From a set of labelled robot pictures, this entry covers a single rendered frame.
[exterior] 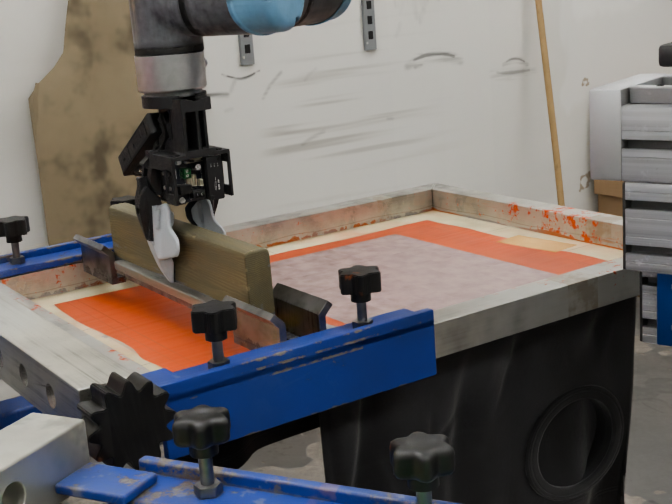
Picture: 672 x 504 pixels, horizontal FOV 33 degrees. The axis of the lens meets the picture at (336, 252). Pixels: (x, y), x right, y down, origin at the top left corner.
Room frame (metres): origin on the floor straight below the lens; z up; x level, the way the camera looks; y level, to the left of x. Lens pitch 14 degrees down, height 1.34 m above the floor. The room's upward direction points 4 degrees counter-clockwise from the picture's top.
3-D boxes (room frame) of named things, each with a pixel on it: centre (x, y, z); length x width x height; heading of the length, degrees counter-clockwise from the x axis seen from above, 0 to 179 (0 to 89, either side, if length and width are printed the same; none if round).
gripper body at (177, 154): (1.23, 0.16, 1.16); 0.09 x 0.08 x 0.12; 33
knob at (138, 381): (0.83, 0.18, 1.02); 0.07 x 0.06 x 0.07; 123
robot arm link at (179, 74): (1.24, 0.16, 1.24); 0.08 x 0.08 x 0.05
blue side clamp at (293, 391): (1.01, 0.05, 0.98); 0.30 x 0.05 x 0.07; 123
